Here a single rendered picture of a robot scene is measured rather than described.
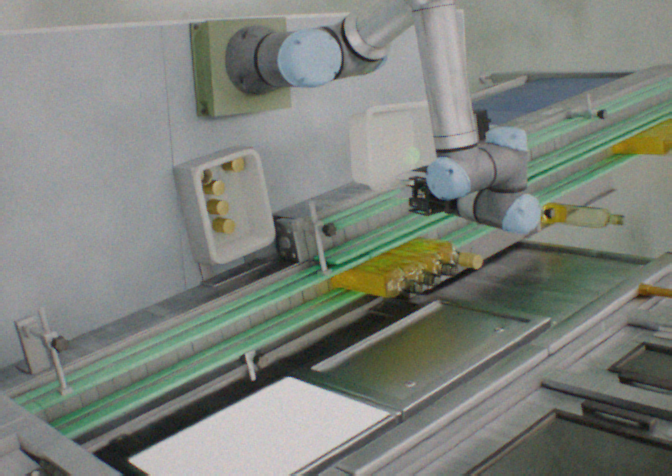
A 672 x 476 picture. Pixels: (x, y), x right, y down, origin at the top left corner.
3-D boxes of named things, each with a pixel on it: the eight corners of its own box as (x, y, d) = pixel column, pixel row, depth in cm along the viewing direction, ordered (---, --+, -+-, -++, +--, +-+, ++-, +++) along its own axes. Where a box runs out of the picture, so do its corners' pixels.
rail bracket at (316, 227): (300, 271, 208) (336, 279, 199) (286, 200, 203) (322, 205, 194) (310, 267, 210) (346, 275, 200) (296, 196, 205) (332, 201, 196)
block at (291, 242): (279, 260, 213) (298, 264, 207) (271, 221, 210) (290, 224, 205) (291, 255, 215) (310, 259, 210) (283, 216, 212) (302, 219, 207)
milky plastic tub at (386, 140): (336, 108, 191) (365, 107, 184) (412, 99, 205) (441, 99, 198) (342, 190, 194) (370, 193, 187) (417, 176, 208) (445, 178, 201)
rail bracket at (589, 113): (564, 119, 269) (602, 120, 259) (561, 95, 267) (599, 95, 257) (571, 116, 272) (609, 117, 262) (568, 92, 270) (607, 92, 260)
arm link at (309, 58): (253, 34, 188) (292, 32, 178) (304, 26, 196) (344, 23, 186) (260, 92, 191) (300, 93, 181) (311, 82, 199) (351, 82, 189)
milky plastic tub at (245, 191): (193, 262, 205) (215, 267, 198) (171, 165, 198) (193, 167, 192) (255, 237, 215) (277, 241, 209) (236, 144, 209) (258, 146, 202)
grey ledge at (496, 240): (384, 292, 240) (415, 299, 232) (379, 260, 238) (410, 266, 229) (589, 188, 297) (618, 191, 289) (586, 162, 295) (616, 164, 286)
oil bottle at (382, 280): (331, 286, 215) (395, 301, 199) (327, 264, 214) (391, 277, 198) (349, 277, 219) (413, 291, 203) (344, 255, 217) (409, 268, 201)
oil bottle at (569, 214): (539, 221, 265) (616, 231, 246) (540, 202, 265) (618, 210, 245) (550, 220, 269) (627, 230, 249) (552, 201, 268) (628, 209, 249)
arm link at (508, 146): (497, 141, 160) (497, 200, 164) (537, 129, 167) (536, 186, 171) (464, 134, 166) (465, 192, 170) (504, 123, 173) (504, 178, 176)
